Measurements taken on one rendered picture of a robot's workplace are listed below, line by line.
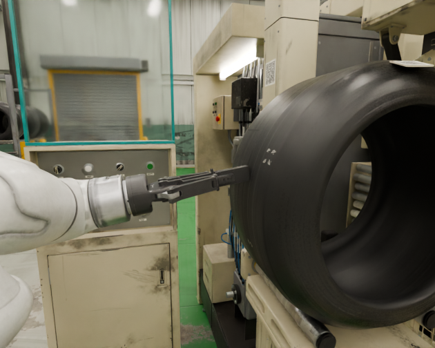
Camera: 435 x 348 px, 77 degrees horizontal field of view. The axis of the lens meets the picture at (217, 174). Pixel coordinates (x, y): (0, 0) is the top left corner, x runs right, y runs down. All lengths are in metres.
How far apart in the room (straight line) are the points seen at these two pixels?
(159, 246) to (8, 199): 0.96
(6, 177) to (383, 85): 0.55
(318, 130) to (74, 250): 1.05
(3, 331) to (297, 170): 0.74
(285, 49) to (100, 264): 1.06
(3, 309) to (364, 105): 0.88
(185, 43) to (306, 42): 9.34
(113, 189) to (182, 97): 9.43
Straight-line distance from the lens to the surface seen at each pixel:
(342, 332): 0.90
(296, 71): 0.93
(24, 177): 0.35
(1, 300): 0.87
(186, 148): 9.80
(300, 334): 0.76
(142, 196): 0.50
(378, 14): 1.02
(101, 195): 0.50
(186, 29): 10.34
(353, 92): 0.54
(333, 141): 0.50
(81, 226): 0.51
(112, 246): 1.25
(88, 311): 1.40
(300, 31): 0.96
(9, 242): 0.36
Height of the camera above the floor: 1.34
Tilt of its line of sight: 10 degrees down
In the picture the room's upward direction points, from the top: straight up
